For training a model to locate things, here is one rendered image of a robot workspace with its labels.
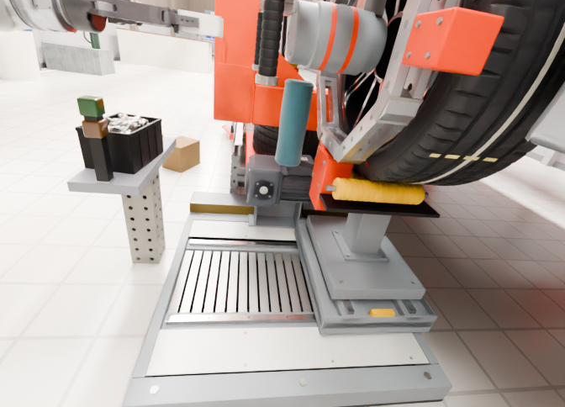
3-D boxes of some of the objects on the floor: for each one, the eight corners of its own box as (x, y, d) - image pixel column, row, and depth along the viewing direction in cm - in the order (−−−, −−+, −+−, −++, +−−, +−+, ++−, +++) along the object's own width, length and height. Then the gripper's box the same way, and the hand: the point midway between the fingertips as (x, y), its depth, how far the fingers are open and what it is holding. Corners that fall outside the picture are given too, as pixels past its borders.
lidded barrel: (9, 73, 389) (-7, 22, 359) (52, 78, 403) (40, 29, 373) (-16, 77, 345) (-36, 19, 315) (33, 82, 359) (18, 27, 329)
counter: (131, 60, 779) (127, 29, 742) (213, 71, 817) (213, 42, 780) (119, 61, 712) (115, 27, 675) (210, 74, 750) (210, 41, 713)
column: (159, 263, 107) (149, 166, 88) (132, 262, 106) (115, 164, 86) (166, 247, 116) (157, 155, 96) (140, 246, 114) (128, 153, 95)
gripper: (97, 32, 51) (224, 51, 55) (44, 27, 38) (217, 52, 42) (90, -17, 48) (226, 7, 52) (29, -41, 34) (219, -7, 38)
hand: (202, 24), depth 46 cm, fingers closed
